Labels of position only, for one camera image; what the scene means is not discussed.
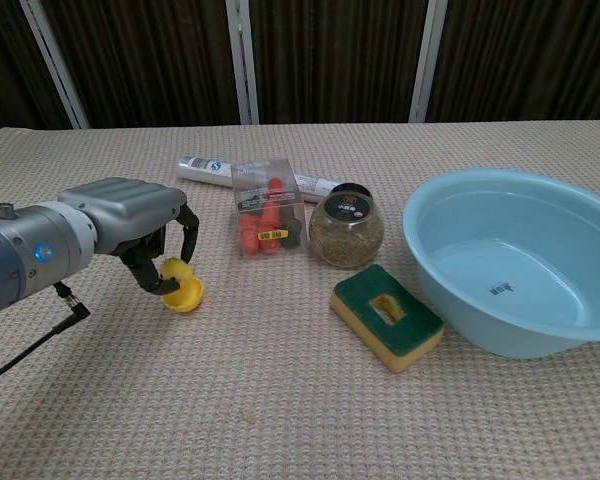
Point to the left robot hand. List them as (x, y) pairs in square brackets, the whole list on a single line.
[(125, 210)]

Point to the dark brown curtain panel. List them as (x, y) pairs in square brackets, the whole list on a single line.
[(145, 60), (530, 60), (5, 65), (335, 60)]

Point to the clear box of orange plugs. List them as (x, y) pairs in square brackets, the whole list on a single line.
[(265, 215)]

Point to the beige woven tablecloth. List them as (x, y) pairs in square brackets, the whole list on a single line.
[(230, 400)]

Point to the white metal frame post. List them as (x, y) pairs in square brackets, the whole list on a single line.
[(427, 65), (55, 65), (242, 65)]

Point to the glass jar with black lid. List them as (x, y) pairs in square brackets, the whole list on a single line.
[(345, 235)]

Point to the light blue plastic basin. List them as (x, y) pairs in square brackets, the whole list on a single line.
[(505, 260)]

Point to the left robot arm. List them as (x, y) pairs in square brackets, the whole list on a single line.
[(25, 255)]

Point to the yellow rubber duck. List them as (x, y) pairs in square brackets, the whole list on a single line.
[(175, 270)]

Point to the yellow bottle cap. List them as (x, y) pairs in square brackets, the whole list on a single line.
[(185, 301)]

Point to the green and yellow sponge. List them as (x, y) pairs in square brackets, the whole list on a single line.
[(405, 320)]

